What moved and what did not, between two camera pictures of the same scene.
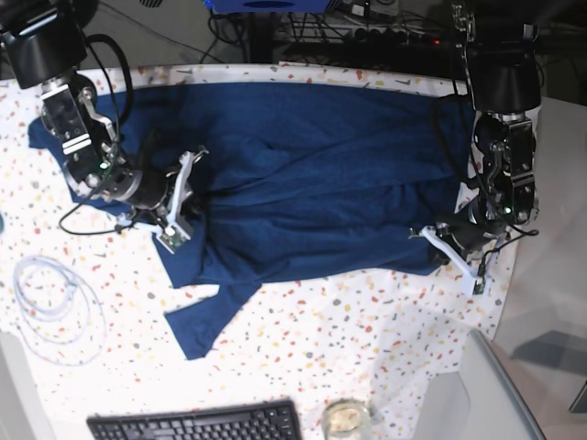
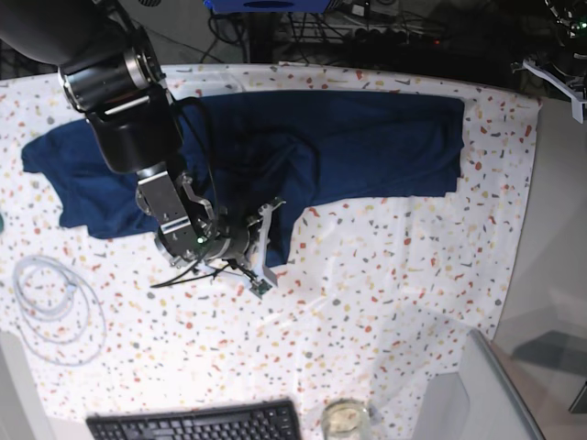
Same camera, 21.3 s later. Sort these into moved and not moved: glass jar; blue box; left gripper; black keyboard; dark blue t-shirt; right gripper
Moved: dark blue t-shirt; right gripper; left gripper
Not moved: black keyboard; blue box; glass jar
